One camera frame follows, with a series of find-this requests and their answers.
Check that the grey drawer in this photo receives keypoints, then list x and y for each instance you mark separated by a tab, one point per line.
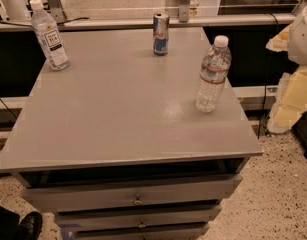
166	232
130	194
138	218

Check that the clear water bottle red label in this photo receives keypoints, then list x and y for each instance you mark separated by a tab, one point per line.
214	69

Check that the middle grey drawer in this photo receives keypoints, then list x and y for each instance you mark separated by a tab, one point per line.
138	218

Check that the grey drawer cabinet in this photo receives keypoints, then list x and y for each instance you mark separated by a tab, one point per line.
119	113

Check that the blue labelled plastic bottle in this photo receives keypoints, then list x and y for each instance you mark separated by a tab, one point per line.
47	33

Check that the blue silver energy drink can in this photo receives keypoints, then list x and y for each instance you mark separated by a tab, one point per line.
160	33

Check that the white pipe at back left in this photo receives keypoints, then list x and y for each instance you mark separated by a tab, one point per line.
16	10

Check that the black shoe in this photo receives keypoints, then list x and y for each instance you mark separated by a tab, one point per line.
30	227

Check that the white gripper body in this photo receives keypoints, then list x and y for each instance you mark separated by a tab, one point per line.
302	37

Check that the bottom grey drawer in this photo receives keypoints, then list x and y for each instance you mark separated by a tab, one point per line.
166	232

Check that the top grey drawer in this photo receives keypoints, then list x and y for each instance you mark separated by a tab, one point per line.
130	194

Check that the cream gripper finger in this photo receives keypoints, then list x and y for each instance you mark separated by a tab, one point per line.
291	101
279	42

